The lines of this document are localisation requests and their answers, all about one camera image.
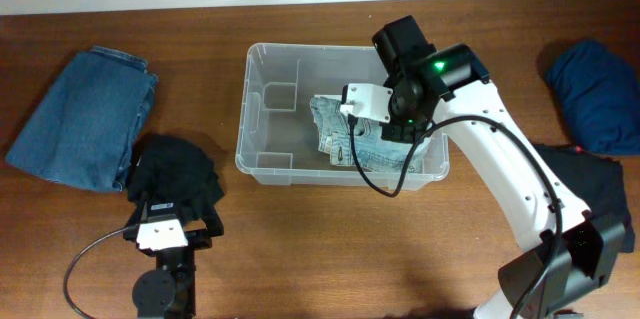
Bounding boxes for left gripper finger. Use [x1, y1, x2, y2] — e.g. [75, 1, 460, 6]
[199, 194, 224, 237]
[125, 203, 147, 228]

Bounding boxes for light blue jeans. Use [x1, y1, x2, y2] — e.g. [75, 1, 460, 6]
[310, 96, 412, 173]

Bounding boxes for navy blue garment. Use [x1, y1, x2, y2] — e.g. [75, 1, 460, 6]
[544, 40, 639, 156]

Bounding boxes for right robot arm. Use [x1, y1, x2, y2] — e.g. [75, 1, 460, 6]
[372, 16, 625, 318]

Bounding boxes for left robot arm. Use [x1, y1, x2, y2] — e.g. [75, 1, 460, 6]
[123, 196, 224, 319]

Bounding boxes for black crumpled garment left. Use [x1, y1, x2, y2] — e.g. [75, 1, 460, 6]
[127, 135, 224, 222]

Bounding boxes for folded dark blue jeans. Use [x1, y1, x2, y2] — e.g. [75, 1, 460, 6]
[6, 46, 158, 192]

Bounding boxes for clear plastic storage bin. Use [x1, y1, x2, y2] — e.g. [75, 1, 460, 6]
[235, 43, 450, 191]

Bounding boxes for black folded shirt right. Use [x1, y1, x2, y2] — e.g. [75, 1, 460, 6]
[534, 144, 636, 254]

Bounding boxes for right black cable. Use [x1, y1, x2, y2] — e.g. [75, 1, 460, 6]
[348, 114, 564, 319]

